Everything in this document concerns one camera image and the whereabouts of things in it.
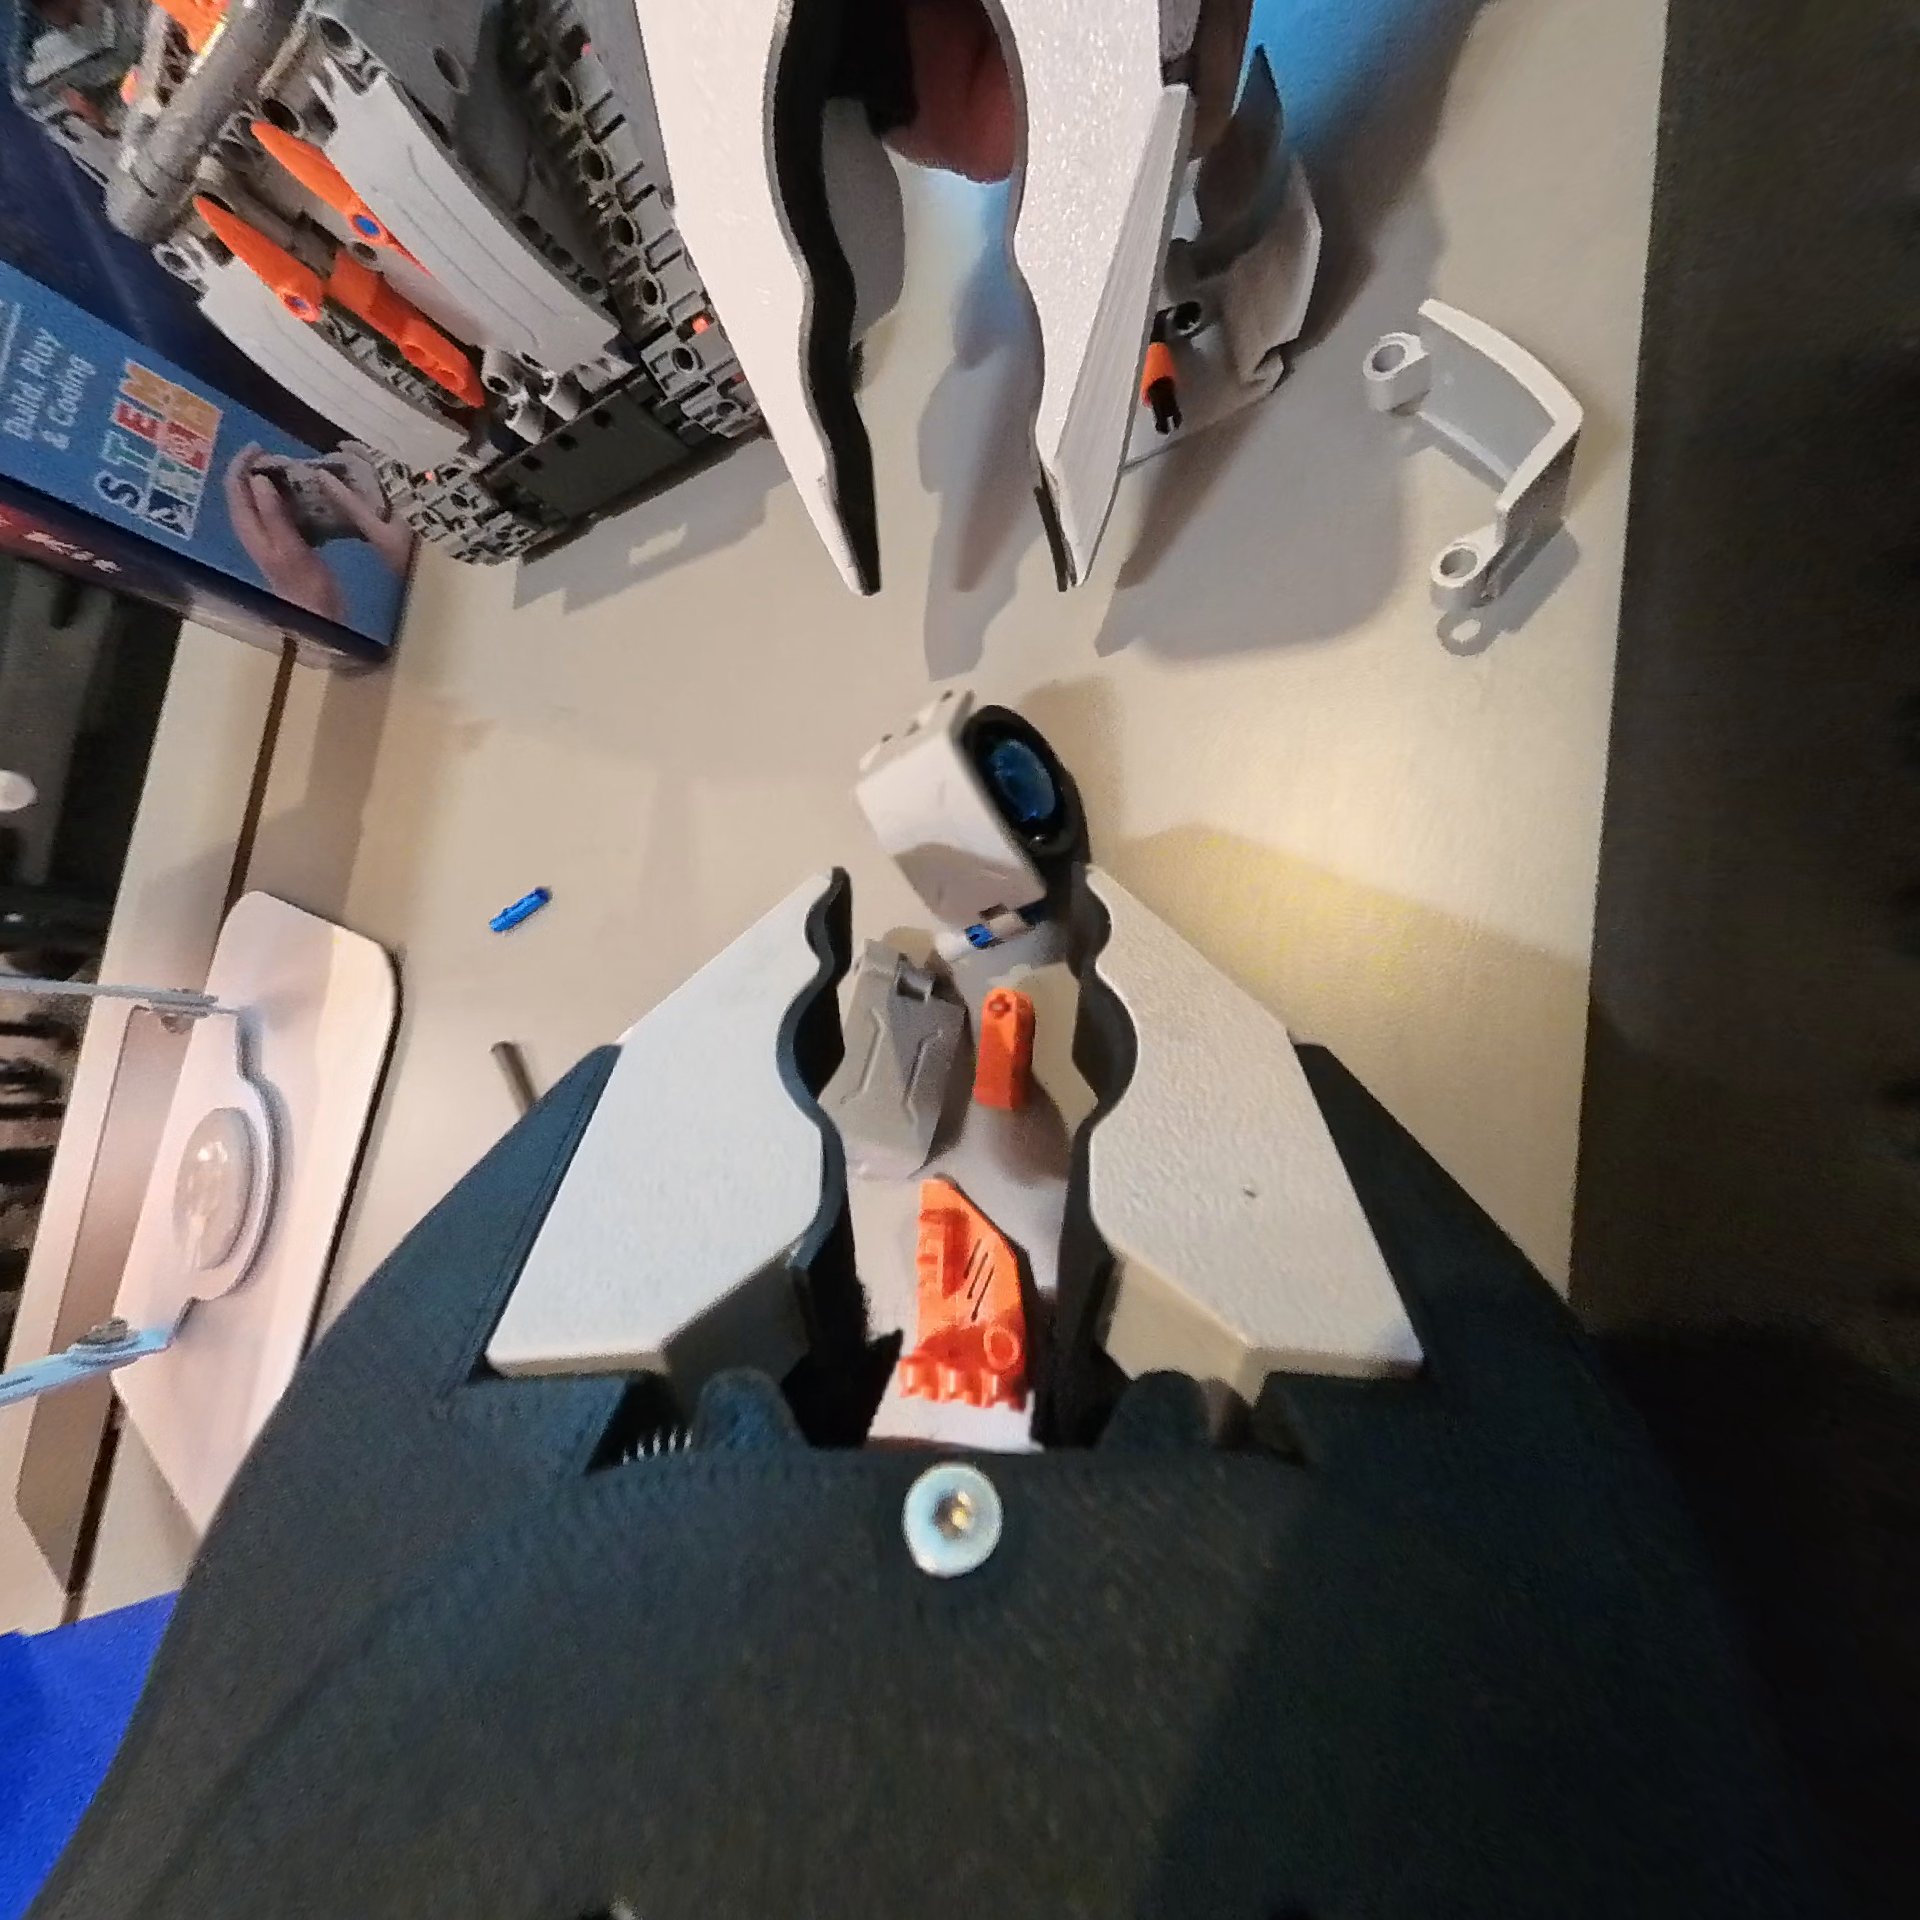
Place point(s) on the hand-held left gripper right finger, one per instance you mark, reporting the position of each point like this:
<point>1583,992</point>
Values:
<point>1246,1200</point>

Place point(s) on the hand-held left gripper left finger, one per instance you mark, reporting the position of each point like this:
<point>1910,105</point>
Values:
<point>645,1200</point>

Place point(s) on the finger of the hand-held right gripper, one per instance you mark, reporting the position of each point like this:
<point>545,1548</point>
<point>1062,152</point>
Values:
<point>1095,241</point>
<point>737,210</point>

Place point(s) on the small orange liftarm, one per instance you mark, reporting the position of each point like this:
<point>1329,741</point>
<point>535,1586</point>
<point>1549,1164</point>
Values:
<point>999,1057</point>

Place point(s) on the grey orange tracked toy robot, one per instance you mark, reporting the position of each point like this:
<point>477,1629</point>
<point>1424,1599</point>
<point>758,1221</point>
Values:
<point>391,270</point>

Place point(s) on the black connector pin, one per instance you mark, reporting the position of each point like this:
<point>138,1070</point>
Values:
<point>505,1069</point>

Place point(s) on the orange toy part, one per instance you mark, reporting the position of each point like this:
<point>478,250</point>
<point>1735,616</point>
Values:
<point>968,1305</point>

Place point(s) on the blue connector pin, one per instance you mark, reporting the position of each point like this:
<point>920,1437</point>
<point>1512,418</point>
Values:
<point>519,901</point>

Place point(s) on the white book stand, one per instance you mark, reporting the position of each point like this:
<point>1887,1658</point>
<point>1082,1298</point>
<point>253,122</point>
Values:
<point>271,1052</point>

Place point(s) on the grey curved toy part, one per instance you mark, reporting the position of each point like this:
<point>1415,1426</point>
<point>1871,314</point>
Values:
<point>1478,421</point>

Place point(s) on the blue robot kit box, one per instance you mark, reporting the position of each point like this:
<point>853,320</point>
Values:
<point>151,450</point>

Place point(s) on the black foam pad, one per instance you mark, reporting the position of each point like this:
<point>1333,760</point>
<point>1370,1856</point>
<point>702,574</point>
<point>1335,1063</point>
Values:
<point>1772,750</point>

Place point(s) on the blue plastic bin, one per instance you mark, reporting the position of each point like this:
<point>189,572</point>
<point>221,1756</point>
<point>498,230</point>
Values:
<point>76,1710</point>

